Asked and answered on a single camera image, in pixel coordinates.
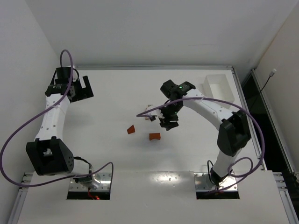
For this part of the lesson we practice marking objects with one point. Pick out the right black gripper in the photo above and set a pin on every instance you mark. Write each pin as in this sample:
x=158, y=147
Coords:
x=168, y=119

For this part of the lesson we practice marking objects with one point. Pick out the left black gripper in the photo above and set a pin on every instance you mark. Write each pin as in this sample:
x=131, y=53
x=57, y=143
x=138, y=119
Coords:
x=82, y=91

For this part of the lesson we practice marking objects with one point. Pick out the white perforated box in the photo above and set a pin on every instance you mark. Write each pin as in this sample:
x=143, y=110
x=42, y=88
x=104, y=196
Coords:
x=217, y=86

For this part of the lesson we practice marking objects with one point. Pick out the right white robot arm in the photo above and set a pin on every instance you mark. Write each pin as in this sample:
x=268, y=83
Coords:
x=233, y=130

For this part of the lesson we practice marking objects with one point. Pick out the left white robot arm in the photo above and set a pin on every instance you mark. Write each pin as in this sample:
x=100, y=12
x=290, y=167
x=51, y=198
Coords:
x=48, y=153

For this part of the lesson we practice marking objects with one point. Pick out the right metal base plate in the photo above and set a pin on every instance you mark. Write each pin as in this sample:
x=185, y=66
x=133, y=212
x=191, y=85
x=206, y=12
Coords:
x=203, y=184

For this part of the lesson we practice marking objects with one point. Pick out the metal base plate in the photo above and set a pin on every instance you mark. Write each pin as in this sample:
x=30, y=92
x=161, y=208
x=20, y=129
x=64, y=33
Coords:
x=102, y=180
x=203, y=184

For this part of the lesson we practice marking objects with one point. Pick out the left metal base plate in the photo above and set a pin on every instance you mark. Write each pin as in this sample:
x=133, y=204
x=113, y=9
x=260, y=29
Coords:
x=102, y=180

